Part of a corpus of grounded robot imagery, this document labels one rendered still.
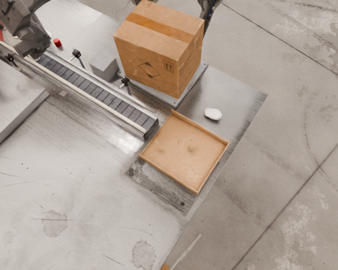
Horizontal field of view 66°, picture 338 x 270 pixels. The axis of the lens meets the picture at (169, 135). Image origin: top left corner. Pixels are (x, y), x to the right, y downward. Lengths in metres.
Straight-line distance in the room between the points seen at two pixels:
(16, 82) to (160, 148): 0.79
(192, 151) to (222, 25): 1.88
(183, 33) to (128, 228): 0.80
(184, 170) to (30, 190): 0.65
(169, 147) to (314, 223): 1.28
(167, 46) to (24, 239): 0.94
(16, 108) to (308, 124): 2.02
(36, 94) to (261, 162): 1.56
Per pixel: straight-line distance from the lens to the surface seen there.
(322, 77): 2.67
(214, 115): 1.19
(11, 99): 1.46
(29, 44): 1.28
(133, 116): 1.18
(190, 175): 1.11
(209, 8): 1.74
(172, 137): 1.17
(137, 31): 1.15
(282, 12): 3.11
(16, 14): 0.81
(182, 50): 1.06
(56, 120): 1.35
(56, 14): 1.83
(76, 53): 1.36
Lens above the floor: 1.90
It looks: 65 degrees down
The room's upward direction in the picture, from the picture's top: 6 degrees counter-clockwise
